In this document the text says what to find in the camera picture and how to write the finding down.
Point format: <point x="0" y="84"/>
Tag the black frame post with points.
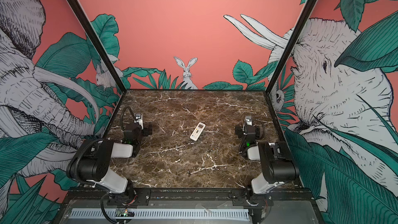
<point x="301" y="22"/>
<point x="98" y="46"/>

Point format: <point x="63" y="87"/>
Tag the right black frame post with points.
<point x="301" y="22"/>

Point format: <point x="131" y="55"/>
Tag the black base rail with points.
<point x="238" y="196"/>

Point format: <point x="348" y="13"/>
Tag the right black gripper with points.
<point x="241" y="130"/>

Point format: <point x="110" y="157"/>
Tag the left black frame post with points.
<point x="98" y="46"/>

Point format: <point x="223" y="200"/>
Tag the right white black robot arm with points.
<point x="277" y="163"/>

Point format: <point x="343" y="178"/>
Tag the small circuit board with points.
<point x="124" y="213"/>

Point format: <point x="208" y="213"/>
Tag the white slotted cable duct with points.
<point x="199" y="213"/>

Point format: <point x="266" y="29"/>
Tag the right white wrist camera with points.
<point x="248" y="121"/>

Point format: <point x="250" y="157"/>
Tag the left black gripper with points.
<point x="144" y="130"/>

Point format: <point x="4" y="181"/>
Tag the white AC remote control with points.
<point x="197" y="131"/>

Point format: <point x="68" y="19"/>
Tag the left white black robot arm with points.
<point x="91" y="163"/>

